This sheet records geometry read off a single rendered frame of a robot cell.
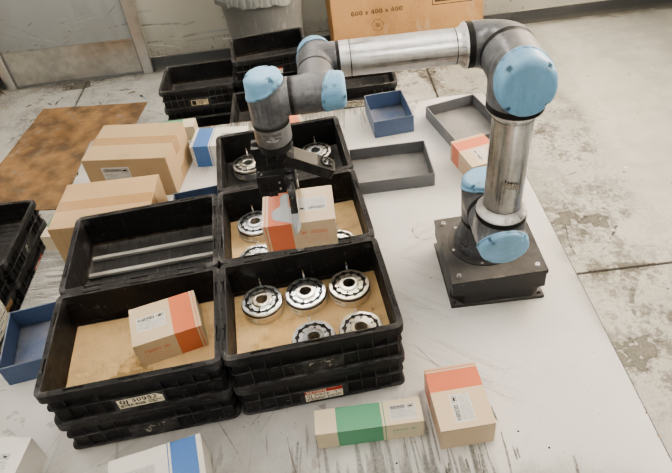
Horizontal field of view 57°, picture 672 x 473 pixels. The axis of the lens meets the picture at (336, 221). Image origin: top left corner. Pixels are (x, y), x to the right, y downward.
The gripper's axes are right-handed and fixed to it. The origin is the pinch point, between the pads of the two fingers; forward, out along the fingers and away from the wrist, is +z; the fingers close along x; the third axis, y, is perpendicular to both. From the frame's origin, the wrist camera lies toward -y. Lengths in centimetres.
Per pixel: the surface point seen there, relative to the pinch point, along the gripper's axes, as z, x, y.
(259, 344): 26.5, 14.6, 13.8
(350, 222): 26.8, -24.9, -11.4
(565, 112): 111, -192, -143
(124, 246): 26, -27, 54
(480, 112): 40, -93, -66
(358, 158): 39, -72, -17
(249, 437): 39, 31, 18
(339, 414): 33.6, 31.3, -3.3
